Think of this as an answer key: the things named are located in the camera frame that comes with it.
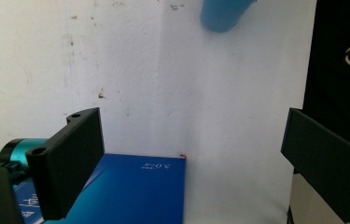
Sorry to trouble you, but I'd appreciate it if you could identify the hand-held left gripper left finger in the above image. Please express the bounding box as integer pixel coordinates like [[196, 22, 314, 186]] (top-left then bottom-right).
[[25, 106, 105, 221]]

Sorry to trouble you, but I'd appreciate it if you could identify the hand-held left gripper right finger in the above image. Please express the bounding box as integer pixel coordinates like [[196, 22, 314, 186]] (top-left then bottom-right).
[[280, 107, 350, 224]]

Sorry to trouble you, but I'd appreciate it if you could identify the blue cardboard box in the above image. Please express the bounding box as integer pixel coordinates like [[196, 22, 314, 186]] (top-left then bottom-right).
[[0, 152, 187, 224]]

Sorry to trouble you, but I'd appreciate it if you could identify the blue bottle with white cap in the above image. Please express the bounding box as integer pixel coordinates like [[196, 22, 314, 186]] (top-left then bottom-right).
[[199, 0, 257, 34]]

